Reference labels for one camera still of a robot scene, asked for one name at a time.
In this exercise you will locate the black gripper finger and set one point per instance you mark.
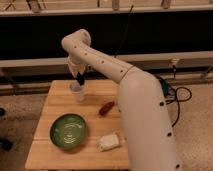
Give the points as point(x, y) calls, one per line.
point(80, 79)

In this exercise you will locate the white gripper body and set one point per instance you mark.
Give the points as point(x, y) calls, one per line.
point(75, 66)

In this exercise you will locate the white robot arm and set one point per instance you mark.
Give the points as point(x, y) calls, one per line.
point(146, 122)

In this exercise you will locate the translucent plastic cup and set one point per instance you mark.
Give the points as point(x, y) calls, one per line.
point(77, 90)

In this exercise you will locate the brown oblong object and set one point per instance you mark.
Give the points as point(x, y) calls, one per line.
point(106, 108)

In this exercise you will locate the dark object on floor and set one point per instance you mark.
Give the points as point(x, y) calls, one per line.
point(5, 144)

